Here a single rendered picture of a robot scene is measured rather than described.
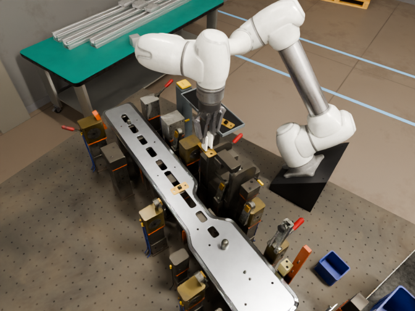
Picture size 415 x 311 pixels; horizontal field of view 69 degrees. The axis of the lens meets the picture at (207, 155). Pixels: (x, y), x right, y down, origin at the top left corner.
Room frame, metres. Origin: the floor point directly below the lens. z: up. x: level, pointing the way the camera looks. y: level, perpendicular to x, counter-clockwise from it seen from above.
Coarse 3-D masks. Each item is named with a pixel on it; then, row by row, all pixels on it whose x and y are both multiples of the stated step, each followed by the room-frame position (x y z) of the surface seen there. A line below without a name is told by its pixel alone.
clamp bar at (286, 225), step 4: (284, 220) 0.54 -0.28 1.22; (288, 220) 0.54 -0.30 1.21; (292, 220) 0.55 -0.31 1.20; (284, 224) 0.53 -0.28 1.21; (288, 224) 0.53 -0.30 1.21; (292, 224) 0.53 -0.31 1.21; (280, 228) 0.51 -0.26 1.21; (284, 228) 0.51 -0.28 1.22; (288, 228) 0.52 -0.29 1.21; (276, 232) 0.54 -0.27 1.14; (280, 232) 0.51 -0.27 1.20; (284, 232) 0.53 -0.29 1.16; (288, 232) 0.52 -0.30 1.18; (276, 236) 0.53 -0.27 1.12; (280, 236) 0.53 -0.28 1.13; (284, 236) 0.51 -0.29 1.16; (272, 240) 0.53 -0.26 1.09; (276, 240) 0.53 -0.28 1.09; (280, 240) 0.51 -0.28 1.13; (284, 240) 0.52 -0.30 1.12; (280, 244) 0.51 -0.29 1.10; (276, 248) 0.51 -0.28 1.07
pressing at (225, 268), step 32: (128, 128) 1.18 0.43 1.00; (160, 192) 0.78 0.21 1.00; (192, 192) 0.79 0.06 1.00; (192, 224) 0.63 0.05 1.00; (224, 224) 0.64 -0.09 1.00; (224, 256) 0.50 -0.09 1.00; (256, 256) 0.50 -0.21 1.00; (224, 288) 0.37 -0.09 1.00; (256, 288) 0.38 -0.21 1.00; (288, 288) 0.39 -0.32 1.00
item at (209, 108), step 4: (200, 104) 0.77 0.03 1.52; (204, 104) 0.76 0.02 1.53; (208, 104) 0.76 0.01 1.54; (212, 104) 0.76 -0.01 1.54; (216, 104) 0.76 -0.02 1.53; (220, 104) 0.78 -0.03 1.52; (200, 108) 0.77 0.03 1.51; (204, 108) 0.76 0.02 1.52; (208, 108) 0.76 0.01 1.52; (212, 108) 0.76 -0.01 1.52; (216, 108) 0.76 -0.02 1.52; (204, 112) 0.77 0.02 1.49; (208, 112) 0.76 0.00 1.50; (212, 112) 0.79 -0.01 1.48; (216, 112) 0.80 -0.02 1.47; (200, 116) 0.76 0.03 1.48; (204, 116) 0.77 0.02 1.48; (204, 120) 0.77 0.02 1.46
